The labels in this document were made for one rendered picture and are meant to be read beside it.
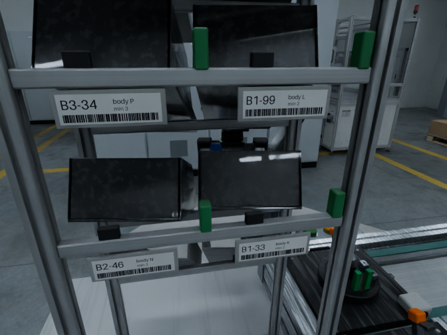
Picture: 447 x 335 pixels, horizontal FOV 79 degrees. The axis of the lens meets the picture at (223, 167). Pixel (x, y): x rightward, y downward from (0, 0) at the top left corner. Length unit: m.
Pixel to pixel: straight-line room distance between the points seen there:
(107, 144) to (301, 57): 3.40
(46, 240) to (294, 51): 0.30
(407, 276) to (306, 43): 0.77
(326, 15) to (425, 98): 8.09
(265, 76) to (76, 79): 0.15
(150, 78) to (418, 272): 0.90
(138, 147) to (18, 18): 5.73
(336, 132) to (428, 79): 6.97
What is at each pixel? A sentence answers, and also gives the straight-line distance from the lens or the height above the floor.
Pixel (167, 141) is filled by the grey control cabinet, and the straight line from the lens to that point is 3.53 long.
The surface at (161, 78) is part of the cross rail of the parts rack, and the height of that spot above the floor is 1.46.
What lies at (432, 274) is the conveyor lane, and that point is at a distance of 1.01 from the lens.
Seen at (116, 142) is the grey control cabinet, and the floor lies 0.54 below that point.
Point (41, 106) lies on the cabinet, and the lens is 8.11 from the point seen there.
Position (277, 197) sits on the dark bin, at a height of 1.32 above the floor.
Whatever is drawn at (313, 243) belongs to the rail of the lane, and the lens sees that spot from 0.90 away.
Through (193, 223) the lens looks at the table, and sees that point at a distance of 1.14.
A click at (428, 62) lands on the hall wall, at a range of 11.37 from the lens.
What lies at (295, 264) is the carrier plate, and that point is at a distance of 0.79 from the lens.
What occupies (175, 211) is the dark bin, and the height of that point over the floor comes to 1.32.
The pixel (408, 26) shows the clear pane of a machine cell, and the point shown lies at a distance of 5.31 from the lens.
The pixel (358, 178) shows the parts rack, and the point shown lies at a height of 1.36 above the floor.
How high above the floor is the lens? 1.48
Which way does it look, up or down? 22 degrees down
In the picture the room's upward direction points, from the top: straight up
